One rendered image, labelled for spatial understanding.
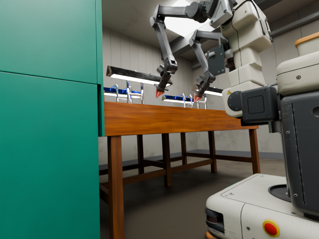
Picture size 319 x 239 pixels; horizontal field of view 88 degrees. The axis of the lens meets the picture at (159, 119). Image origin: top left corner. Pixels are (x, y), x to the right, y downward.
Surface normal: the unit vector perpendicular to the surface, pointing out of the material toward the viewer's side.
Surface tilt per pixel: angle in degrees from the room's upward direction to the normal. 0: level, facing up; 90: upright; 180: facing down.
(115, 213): 90
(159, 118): 90
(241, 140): 90
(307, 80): 90
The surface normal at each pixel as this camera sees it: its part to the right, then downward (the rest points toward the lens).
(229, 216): -0.76, -0.11
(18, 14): 0.60, -0.10
